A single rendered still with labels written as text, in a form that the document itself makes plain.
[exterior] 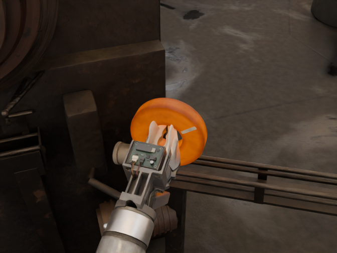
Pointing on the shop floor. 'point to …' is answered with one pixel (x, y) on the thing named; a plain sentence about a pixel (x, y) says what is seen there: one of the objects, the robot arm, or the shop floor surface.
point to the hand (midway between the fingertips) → (168, 126)
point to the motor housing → (105, 207)
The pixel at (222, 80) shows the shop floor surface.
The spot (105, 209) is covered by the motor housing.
